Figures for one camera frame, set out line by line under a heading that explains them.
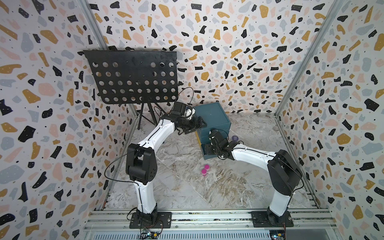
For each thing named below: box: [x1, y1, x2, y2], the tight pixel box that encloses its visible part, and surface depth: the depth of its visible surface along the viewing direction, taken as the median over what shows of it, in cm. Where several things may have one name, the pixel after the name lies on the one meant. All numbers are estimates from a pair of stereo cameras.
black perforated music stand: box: [83, 50, 179, 130], surface depth 73 cm
